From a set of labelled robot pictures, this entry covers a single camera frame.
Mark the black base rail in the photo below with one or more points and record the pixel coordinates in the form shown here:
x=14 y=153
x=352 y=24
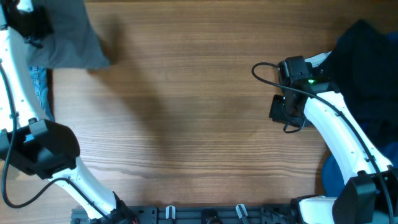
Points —
x=238 y=214

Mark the black garment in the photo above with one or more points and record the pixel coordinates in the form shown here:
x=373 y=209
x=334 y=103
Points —
x=363 y=64

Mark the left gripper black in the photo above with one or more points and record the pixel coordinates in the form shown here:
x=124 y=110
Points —
x=23 y=23

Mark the grey shorts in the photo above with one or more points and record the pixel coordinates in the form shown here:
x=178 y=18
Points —
x=73 y=42

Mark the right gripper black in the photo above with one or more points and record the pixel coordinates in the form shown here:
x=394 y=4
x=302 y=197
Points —
x=278 y=109

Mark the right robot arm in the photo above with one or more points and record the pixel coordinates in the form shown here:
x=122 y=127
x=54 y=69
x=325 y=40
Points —
x=369 y=194

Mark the folded blue denim jeans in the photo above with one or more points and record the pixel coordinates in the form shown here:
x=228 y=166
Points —
x=40 y=82

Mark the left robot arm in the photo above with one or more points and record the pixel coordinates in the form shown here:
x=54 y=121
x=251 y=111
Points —
x=31 y=142

